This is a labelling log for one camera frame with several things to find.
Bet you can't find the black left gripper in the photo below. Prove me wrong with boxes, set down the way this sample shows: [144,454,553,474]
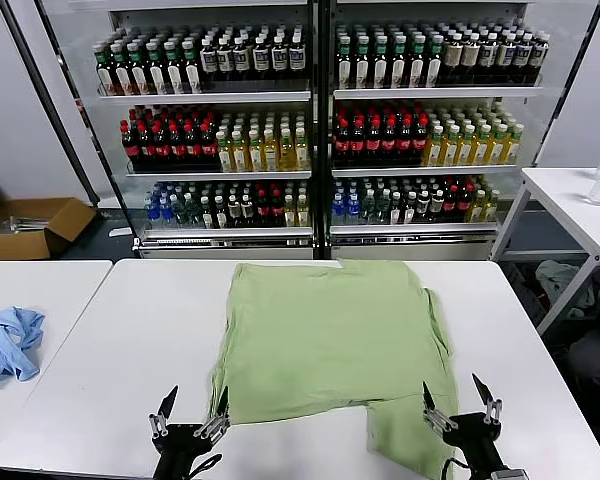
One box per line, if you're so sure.
[147,384,231,480]

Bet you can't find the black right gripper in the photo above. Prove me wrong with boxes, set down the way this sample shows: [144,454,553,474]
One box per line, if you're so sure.
[421,372,512,480]

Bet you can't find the light green polo shirt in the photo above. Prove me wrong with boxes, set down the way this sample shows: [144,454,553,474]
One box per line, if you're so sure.
[208,259,460,480]

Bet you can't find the grey crumpled cloth pile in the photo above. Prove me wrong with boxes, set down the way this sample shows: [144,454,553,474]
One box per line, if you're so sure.
[535,259,597,321]

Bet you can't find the small red-cap cola bottle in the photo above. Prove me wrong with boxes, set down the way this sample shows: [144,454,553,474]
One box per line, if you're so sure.
[255,189,272,226]
[270,189,286,226]
[443,184,459,221]
[457,184,473,220]

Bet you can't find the crumpled light blue garment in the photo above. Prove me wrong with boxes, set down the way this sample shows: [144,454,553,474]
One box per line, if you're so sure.
[0,305,47,385]

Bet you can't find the open cardboard box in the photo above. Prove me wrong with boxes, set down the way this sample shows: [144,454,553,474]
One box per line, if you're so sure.
[0,196,99,261]

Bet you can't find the white side table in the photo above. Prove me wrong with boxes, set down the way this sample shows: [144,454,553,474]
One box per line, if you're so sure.
[489,166,600,336]

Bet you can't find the silver metal parts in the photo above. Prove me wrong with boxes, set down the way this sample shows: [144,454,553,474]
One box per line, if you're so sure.
[7,213,49,234]

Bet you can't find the yellow juice bottle green cap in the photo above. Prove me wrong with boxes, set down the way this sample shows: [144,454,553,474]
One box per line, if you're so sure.
[489,123,510,165]
[423,124,445,167]
[505,123,525,164]
[458,124,477,166]
[473,124,494,166]
[442,124,461,167]

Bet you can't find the yellow tea bottle white label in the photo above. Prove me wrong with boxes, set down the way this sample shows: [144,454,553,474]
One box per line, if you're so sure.
[263,128,280,171]
[247,128,264,172]
[231,129,248,172]
[294,127,311,171]
[215,129,233,172]
[278,127,295,171]

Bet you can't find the white beverage display cabinet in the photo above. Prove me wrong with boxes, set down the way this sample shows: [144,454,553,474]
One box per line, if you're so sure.
[107,0,326,261]
[322,0,549,261]

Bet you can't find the green-cap dark tea bottle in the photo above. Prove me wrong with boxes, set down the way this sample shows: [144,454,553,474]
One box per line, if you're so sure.
[426,35,444,88]
[182,39,202,94]
[390,35,408,89]
[94,43,114,96]
[110,42,131,96]
[354,35,371,89]
[128,41,149,95]
[408,35,426,89]
[147,40,167,95]
[164,40,185,95]
[372,35,389,89]
[337,35,355,89]

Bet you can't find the black-framed glass cabinet door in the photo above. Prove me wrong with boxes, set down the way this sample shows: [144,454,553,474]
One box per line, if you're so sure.
[0,0,134,236]
[529,0,600,169]

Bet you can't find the white-cap tan-label dark bottle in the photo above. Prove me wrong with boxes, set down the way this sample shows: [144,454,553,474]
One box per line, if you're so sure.
[461,33,480,84]
[443,33,462,84]

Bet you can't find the white-cap blue-label dark bottle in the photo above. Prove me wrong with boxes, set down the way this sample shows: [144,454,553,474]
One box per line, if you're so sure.
[288,35,306,79]
[532,33,552,84]
[232,37,251,80]
[216,37,234,80]
[252,36,270,79]
[514,33,533,84]
[479,33,497,84]
[497,33,515,84]
[270,35,289,79]
[200,38,219,81]

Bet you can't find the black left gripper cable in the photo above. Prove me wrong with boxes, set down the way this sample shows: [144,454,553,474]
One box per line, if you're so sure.
[186,452,224,480]

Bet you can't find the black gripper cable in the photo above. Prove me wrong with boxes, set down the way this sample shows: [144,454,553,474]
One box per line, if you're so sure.
[439,455,474,480]
[186,452,224,480]

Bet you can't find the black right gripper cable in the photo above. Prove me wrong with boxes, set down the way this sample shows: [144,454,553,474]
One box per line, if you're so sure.
[439,455,474,480]

